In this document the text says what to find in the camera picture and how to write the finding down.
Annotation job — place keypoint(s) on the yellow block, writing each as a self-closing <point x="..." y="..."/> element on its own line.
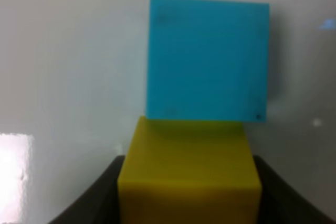
<point x="189" y="172"/>

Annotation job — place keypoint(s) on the teal loose block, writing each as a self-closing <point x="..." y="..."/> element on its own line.
<point x="207" y="60"/>

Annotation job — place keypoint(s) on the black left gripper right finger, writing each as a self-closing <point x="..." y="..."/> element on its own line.
<point x="280" y="203"/>

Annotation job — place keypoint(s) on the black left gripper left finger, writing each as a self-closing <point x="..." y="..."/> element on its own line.
<point x="100" y="202"/>

